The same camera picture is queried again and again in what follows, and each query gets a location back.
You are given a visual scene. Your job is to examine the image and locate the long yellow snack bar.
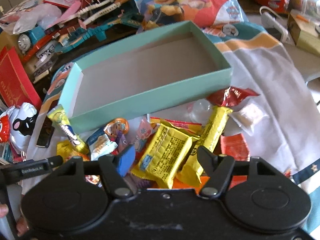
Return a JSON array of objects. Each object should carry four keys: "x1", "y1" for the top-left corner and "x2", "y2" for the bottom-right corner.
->
[{"x1": 176, "y1": 106, "x2": 233, "y2": 187}]

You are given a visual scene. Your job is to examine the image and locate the red gift box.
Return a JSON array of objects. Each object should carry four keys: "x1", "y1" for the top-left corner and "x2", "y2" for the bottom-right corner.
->
[{"x1": 0, "y1": 47, "x2": 42, "y2": 110}]

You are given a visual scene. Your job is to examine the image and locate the clear plastic jelly cup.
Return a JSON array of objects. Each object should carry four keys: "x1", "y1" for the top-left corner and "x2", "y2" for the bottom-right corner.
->
[{"x1": 187, "y1": 99, "x2": 213, "y2": 126}]

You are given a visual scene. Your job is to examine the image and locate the red shiny snack wrapper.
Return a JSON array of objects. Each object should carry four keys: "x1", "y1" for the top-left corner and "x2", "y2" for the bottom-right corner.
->
[{"x1": 206, "y1": 86, "x2": 259, "y2": 107}]

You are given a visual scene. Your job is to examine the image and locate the black smartphone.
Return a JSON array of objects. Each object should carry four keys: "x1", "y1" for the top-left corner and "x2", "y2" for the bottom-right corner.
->
[{"x1": 36, "y1": 117, "x2": 55, "y2": 148}]

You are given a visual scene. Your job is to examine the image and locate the blue white biscuit packet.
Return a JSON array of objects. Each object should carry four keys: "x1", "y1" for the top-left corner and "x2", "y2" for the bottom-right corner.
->
[{"x1": 86, "y1": 127, "x2": 118, "y2": 161}]

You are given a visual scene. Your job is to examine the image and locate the clear plastic bag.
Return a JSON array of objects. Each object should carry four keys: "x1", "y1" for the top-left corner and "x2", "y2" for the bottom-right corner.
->
[{"x1": 1, "y1": 3, "x2": 62, "y2": 35}]

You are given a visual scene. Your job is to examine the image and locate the mint green cardboard box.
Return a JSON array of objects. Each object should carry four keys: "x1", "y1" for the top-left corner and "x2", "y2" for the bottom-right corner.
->
[{"x1": 59, "y1": 21, "x2": 233, "y2": 134}]

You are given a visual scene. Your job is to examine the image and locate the tan cardboard box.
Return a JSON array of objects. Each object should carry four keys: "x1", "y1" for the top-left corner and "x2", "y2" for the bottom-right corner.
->
[{"x1": 287, "y1": 10, "x2": 319, "y2": 56}]

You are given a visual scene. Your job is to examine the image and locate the small yellow snack packet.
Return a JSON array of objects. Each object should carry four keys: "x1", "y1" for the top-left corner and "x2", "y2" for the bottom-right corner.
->
[{"x1": 56, "y1": 140, "x2": 90, "y2": 163}]

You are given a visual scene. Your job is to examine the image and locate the round orange cartoon candy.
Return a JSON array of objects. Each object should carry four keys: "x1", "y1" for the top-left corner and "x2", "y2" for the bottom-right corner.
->
[{"x1": 104, "y1": 118, "x2": 129, "y2": 138}]

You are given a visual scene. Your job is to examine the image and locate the white translucent candy packet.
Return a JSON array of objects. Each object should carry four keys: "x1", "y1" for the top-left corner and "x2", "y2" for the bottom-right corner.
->
[{"x1": 229, "y1": 101, "x2": 269, "y2": 136}]

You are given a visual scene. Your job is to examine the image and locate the pink cartoon snack packet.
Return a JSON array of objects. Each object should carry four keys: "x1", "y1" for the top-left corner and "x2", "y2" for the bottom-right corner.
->
[{"x1": 129, "y1": 116, "x2": 157, "y2": 153}]

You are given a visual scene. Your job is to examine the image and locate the green yellow lolly wrapper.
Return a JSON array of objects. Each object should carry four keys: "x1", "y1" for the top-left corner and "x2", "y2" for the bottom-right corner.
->
[{"x1": 47, "y1": 104, "x2": 89, "y2": 155}]

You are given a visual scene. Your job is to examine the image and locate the Paw Patrol snack gift bag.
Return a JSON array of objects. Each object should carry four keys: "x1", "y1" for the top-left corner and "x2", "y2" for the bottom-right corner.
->
[{"x1": 135, "y1": 0, "x2": 248, "y2": 30}]

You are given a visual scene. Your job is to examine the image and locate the large yellow snack packet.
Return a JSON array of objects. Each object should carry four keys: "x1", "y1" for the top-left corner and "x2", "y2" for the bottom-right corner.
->
[{"x1": 131, "y1": 120, "x2": 199, "y2": 189}]

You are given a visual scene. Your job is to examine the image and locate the red yellow snack bag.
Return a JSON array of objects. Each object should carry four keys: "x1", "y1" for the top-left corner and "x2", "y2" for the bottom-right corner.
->
[{"x1": 150, "y1": 116, "x2": 203, "y2": 138}]

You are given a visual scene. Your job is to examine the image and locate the teal toy track set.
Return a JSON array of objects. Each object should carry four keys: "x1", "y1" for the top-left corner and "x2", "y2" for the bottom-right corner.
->
[{"x1": 28, "y1": 0, "x2": 142, "y2": 55}]

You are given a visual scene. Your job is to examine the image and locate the blue toy train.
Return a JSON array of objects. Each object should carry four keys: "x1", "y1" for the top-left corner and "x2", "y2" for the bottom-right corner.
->
[{"x1": 17, "y1": 26, "x2": 46, "y2": 55}]

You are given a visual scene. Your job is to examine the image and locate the orange red square packet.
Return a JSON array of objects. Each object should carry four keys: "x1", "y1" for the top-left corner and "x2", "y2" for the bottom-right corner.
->
[{"x1": 220, "y1": 133, "x2": 250, "y2": 161}]

